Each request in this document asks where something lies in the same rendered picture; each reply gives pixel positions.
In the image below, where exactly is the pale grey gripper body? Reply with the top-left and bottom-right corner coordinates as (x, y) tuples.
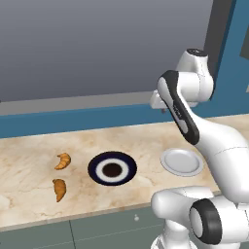
(149, 89), (170, 110)

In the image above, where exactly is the plain white plate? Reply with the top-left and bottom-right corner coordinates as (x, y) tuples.
(160, 148), (205, 178)

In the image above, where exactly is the dark blue ringed plate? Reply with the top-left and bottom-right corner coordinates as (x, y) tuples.
(87, 151), (138, 187)

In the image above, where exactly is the golden curved croissant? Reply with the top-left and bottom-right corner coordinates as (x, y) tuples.
(53, 152), (72, 171)

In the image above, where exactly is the grey-green drawer front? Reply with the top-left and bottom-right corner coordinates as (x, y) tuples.
(69, 206), (167, 243)

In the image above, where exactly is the golden straight croissant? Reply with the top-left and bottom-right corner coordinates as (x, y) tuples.
(52, 178), (67, 203)

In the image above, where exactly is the grey-green cupboard door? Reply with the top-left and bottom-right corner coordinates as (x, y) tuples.
(0, 220), (72, 249)

